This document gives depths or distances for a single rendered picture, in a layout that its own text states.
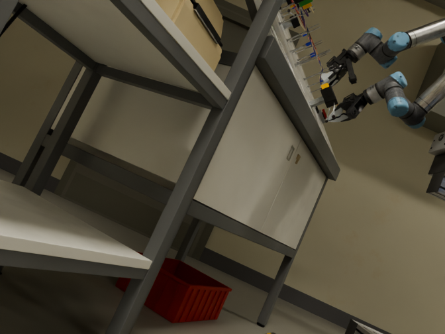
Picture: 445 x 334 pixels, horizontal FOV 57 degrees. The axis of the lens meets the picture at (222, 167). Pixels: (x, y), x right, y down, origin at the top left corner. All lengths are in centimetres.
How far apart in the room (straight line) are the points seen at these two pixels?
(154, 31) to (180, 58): 9
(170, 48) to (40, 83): 324
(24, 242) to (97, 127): 65
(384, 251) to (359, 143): 94
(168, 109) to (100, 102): 25
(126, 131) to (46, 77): 281
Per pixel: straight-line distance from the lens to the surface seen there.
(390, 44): 197
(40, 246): 70
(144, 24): 71
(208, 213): 115
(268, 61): 110
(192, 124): 108
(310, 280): 363
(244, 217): 137
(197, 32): 87
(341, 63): 204
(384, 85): 188
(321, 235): 362
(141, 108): 119
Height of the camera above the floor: 38
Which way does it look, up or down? 7 degrees up
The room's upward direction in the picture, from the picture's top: 25 degrees clockwise
